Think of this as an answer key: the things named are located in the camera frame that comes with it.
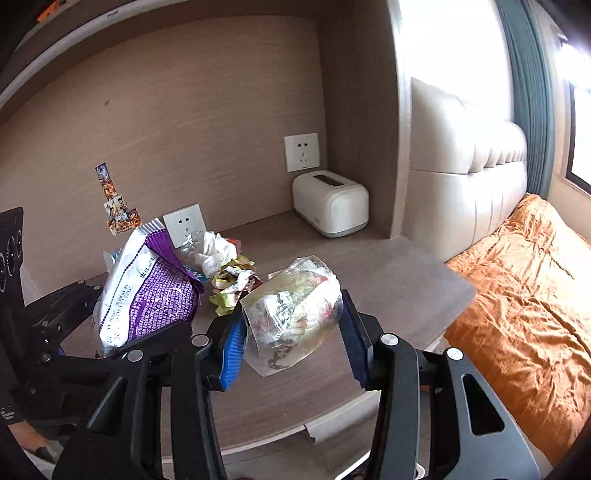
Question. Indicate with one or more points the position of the white tissue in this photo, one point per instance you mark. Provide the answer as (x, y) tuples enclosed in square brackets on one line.
[(214, 251)]

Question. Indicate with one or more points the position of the orange wrapper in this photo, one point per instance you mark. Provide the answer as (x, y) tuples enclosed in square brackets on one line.
[(234, 244)]

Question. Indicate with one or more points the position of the cream padded headboard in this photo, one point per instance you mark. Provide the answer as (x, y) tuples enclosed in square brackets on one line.
[(461, 175)]

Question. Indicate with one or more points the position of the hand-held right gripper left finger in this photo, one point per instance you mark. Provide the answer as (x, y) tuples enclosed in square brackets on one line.
[(233, 346)]

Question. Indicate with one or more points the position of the white nightstand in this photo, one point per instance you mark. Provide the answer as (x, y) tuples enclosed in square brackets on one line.
[(397, 286)]

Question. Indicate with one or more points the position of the blue packet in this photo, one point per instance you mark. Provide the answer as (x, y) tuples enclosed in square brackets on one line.
[(196, 274)]

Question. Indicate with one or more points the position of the white wall socket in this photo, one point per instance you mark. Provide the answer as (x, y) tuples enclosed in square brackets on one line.
[(301, 152), (184, 226)]

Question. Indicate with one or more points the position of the yellow-green crumpled wrapper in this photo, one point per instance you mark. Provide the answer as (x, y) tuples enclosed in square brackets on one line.
[(224, 304)]

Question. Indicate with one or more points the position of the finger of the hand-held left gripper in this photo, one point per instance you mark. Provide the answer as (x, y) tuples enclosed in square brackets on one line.
[(157, 334), (60, 302)]

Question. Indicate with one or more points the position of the clear plastic bag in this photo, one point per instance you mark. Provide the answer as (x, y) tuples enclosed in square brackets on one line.
[(286, 318)]

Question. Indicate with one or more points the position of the orange bed sheet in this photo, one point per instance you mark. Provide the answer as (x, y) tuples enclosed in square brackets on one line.
[(521, 314)]

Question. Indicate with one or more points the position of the grey curtain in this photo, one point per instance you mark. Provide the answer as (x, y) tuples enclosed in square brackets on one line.
[(526, 92)]

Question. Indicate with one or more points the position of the silver foil wrapper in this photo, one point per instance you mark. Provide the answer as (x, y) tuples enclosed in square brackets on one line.
[(188, 243)]

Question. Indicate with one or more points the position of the window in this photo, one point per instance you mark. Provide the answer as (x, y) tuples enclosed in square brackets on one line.
[(579, 129)]

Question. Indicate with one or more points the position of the purple snack bag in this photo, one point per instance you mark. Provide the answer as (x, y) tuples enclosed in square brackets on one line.
[(152, 295)]

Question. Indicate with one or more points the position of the strip of wall stickers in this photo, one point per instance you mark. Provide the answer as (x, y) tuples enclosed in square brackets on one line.
[(117, 207)]

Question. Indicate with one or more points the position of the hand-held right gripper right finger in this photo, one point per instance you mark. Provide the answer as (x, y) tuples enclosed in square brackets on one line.
[(353, 341)]

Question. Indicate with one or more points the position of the colourful wrapper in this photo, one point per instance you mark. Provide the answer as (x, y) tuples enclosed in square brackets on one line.
[(235, 277)]

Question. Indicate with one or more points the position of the white toaster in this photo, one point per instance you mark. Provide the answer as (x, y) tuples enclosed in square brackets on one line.
[(330, 203)]

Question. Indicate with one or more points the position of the person's left hand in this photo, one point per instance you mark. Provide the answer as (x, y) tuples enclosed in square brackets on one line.
[(27, 438)]

